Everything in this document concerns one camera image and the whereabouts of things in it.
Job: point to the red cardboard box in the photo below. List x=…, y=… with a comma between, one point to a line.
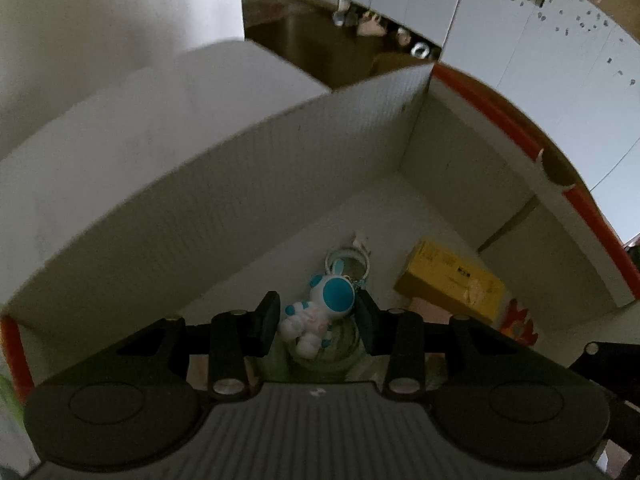
x=200, y=210

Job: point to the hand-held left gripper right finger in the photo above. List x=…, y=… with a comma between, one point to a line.
x=367, y=327

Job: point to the white wooden wall cabinet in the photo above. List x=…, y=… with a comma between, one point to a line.
x=500, y=35

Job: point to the pile of house slippers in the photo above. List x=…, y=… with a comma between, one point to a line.
x=370, y=24

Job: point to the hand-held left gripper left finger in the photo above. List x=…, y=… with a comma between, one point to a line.
x=270, y=325

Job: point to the wooden chair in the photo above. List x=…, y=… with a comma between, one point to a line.
x=395, y=64

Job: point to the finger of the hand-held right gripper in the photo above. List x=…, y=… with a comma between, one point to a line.
x=607, y=362

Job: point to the small yellow box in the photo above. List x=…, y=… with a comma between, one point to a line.
x=450, y=277

